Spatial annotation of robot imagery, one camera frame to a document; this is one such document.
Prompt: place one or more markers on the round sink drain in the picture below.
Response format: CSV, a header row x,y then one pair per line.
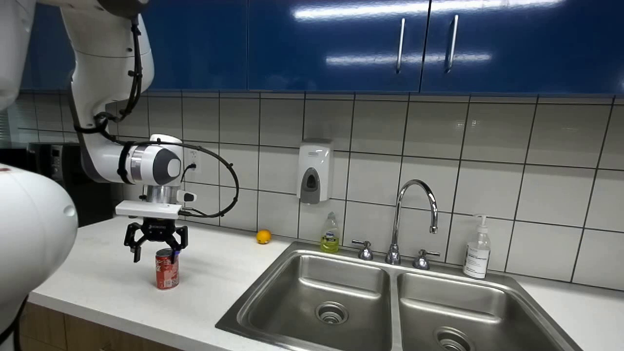
x,y
333,312
454,339

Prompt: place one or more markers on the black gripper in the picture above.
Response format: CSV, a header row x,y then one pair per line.
x,y
157,228

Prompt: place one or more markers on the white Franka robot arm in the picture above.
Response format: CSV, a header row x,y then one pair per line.
x,y
105,58

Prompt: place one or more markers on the small yellow lemon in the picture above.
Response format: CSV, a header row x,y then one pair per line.
x,y
265,235

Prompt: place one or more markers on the wooden base cabinet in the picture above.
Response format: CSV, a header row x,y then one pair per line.
x,y
79,331

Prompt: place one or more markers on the white wall outlet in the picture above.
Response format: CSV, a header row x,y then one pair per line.
x,y
194,154

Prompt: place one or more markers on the yellow-green dish soap bottle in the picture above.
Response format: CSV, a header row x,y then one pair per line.
x,y
331,239

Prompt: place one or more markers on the clear pump soap bottle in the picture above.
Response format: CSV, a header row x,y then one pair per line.
x,y
477,255

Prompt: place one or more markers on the stainless steel double sink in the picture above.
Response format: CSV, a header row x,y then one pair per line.
x,y
364,284

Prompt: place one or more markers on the chrome gooseneck faucet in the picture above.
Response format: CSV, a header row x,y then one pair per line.
x,y
395,249

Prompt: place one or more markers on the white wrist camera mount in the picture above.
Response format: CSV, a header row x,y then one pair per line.
x,y
148,208

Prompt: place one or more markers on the black coffee maker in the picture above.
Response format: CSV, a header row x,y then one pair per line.
x,y
95,200

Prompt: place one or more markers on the red soda can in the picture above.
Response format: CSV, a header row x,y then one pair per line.
x,y
167,273

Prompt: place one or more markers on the white wall soap dispenser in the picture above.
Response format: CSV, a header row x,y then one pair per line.
x,y
315,165

